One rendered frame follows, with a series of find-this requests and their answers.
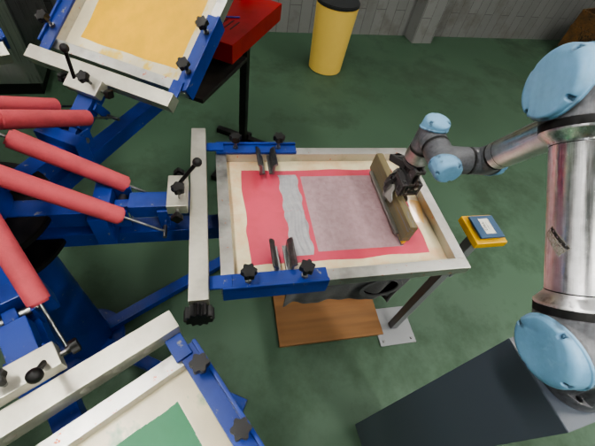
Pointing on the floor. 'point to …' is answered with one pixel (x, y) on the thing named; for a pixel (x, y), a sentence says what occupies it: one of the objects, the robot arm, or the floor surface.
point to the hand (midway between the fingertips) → (390, 196)
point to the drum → (331, 34)
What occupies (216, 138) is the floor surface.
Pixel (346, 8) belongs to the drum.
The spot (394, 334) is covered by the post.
